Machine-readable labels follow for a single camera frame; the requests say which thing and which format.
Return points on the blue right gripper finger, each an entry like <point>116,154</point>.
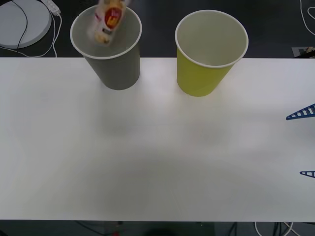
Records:
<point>306,111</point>
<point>310,173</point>

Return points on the small red-capped plastic bottle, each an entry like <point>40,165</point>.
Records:
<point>110,19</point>

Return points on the yellow-green plastic waste bin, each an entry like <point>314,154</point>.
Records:
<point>197,78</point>

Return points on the grey plastic waste bin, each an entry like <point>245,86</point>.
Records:
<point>118,71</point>

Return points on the white power strip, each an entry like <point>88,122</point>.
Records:
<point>53,6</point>

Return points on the round pale grey disc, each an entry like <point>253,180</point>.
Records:
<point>9,27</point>

